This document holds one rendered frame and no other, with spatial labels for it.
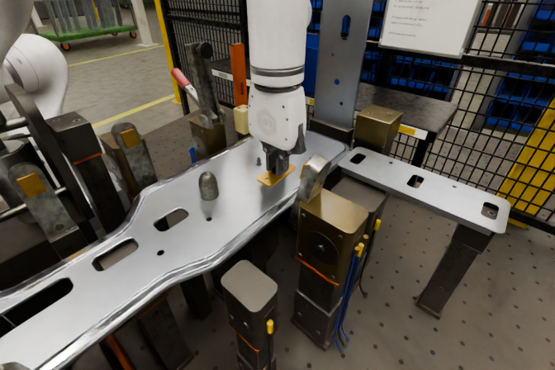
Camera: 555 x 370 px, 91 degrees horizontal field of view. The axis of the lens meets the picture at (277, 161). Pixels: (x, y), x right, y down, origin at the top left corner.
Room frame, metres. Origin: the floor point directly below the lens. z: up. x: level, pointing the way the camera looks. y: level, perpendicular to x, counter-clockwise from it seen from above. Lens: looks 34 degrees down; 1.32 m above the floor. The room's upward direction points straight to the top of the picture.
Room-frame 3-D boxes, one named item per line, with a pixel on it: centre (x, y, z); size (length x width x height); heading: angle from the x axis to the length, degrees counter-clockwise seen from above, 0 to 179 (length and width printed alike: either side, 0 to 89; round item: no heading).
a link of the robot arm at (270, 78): (0.43, 0.00, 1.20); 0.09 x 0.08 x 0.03; 49
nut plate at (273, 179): (0.43, 0.00, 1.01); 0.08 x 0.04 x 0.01; 139
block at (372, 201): (0.39, -0.16, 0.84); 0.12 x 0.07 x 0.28; 49
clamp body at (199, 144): (0.58, 0.17, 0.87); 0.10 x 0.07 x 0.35; 49
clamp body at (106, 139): (0.46, 0.31, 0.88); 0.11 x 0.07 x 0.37; 49
